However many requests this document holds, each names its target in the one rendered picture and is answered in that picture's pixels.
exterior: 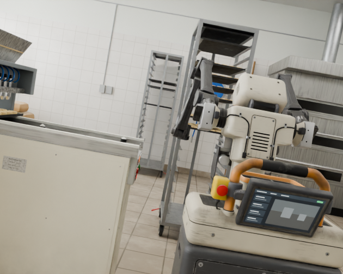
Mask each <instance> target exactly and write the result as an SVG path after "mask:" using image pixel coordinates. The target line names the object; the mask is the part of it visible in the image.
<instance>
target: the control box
mask: <svg viewBox="0 0 343 274"><path fill-rule="evenodd" d="M141 153H142V151H139V152H138V158H131V161H130V162H131V163H130V169H129V173H128V179H127V184H129V185H133V184H134V181H135V180H136V177H137V176H136V175H138V174H136V171H137V168H138V166H139V163H140V160H139V161H138V159H139V158H140V156H141ZM137 163H138V164H137Z"/></svg>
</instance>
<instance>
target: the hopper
mask: <svg viewBox="0 0 343 274"><path fill-rule="evenodd" d="M31 44H32V42H29V41H27V40H25V39H23V38H20V37H18V36H16V35H14V34H11V33H8V32H6V31H4V30H2V29H0V60H5V61H9V62H12V63H16V61H17V60H18V59H19V58H20V56H21V55H22V54H23V53H24V52H25V51H26V50H27V48H28V47H29V46H30V45H31Z"/></svg>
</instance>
